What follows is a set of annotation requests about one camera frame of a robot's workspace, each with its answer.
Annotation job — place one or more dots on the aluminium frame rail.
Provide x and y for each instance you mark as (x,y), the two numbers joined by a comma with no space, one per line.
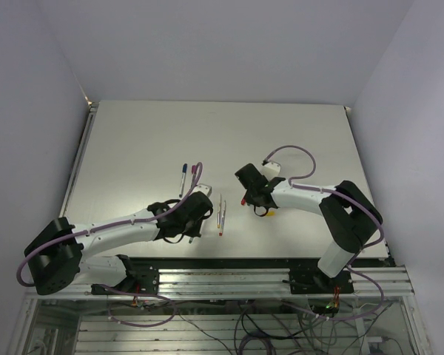
(231,284)

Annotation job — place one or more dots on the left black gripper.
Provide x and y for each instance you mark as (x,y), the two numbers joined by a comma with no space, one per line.
(194,231)

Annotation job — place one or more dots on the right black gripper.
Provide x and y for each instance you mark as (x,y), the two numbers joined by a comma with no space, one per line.
(249,200)

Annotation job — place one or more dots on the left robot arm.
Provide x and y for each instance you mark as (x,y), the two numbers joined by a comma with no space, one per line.
(62,250)

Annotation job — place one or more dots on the red pen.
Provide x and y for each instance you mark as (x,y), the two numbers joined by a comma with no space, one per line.
(223,219)

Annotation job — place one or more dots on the blue pen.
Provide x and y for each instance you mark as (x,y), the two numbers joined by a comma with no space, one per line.
(182,185)

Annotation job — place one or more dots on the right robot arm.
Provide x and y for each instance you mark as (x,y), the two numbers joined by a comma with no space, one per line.
(349,215)

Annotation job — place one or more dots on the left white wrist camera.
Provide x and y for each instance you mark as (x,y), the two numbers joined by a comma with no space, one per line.
(203,188)

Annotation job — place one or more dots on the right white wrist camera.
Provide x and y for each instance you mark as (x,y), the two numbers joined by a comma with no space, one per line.
(270,170)

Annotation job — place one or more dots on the yellow pen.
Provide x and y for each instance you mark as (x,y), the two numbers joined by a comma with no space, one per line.
(219,212)

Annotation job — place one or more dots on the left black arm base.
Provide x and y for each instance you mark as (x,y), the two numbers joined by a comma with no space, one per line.
(126,277)

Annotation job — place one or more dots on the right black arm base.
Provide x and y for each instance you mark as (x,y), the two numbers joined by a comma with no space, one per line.
(305,281)

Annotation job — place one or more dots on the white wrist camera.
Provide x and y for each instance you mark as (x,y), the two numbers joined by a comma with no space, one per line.
(270,170)
(203,188)

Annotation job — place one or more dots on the purple pen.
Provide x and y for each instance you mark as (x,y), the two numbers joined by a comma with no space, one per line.
(193,175)

